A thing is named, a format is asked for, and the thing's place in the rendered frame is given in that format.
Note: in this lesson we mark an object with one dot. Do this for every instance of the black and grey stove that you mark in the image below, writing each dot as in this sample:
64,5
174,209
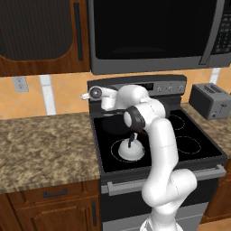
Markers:
198,132

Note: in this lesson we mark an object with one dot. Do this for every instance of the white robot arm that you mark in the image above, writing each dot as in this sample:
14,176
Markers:
162,141

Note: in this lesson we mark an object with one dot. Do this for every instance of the black oven door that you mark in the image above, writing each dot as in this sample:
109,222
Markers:
120,206

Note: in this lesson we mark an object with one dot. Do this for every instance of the black and grey microwave oven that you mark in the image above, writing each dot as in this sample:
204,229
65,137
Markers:
150,30

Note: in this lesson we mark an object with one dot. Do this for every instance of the brown wooden drawer front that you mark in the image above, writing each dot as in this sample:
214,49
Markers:
30,194

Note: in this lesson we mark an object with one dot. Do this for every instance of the brown wall cupboard door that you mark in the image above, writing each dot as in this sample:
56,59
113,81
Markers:
36,30

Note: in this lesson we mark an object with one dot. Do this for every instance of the grey wall socket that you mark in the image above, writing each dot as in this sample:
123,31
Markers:
20,84

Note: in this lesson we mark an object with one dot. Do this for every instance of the grey toaster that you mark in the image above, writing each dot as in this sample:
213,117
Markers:
210,100

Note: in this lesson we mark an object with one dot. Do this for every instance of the brown base cupboard door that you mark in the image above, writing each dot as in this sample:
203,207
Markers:
60,218

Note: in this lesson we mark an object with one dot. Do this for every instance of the brown base cupboard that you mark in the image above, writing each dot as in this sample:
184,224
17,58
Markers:
221,198

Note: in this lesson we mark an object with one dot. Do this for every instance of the grey stove bottom drawer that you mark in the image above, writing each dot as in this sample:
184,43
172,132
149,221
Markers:
126,224

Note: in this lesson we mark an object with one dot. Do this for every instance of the grey stove knob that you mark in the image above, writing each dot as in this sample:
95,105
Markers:
159,89
170,88
180,88

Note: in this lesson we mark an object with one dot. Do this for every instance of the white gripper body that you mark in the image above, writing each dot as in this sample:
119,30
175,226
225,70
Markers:
85,96

